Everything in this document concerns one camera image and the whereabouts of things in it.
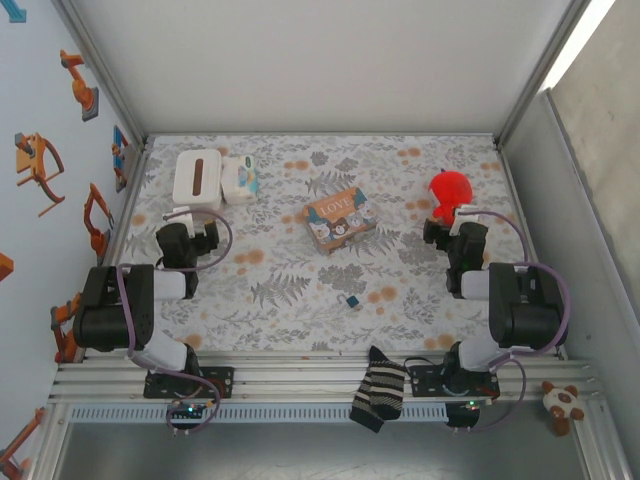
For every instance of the orange LOVE bear box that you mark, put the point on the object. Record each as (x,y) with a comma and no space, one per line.
(340,220)

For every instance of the small blue padlock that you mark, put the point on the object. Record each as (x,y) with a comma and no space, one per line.
(354,301)

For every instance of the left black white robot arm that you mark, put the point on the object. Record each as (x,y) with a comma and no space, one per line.
(112,320)

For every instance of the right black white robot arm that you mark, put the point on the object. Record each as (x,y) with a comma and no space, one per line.
(525,310)

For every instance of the red plush toy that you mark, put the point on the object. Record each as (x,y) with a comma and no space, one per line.
(452,192)

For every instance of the white tissue box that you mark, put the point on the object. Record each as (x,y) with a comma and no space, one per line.
(197,177)

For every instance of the small white teal box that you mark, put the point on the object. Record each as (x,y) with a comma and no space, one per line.
(242,180)

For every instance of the floral grey tablecloth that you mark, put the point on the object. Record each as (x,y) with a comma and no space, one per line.
(280,320)

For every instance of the blue orange machine sticker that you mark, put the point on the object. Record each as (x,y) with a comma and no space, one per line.
(119,155)

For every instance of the black white striped sock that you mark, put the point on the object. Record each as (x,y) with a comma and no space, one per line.
(377,390)

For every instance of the orange claw gripper sticker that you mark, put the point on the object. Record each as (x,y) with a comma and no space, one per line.
(35,160)

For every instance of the orange block sticker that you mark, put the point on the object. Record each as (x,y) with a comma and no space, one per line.
(5,267)

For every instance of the brown white plush bear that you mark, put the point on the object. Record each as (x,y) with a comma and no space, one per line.
(562,405)

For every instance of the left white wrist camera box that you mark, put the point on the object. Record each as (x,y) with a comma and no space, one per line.
(180,218)

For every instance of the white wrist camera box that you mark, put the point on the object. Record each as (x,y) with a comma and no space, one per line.
(462,218)
(180,218)

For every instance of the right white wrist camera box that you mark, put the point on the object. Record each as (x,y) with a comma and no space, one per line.
(462,218)

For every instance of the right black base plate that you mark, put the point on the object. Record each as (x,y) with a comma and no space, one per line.
(425,380)

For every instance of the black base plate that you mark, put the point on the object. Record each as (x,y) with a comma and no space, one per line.
(220,382)
(425,380)

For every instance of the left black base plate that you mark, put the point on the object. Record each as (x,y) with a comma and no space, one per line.
(220,382)

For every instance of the aluminium frame rail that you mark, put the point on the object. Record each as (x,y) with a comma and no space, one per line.
(300,375)

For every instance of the aluminium frame post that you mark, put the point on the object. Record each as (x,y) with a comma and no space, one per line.
(545,70)
(100,70)

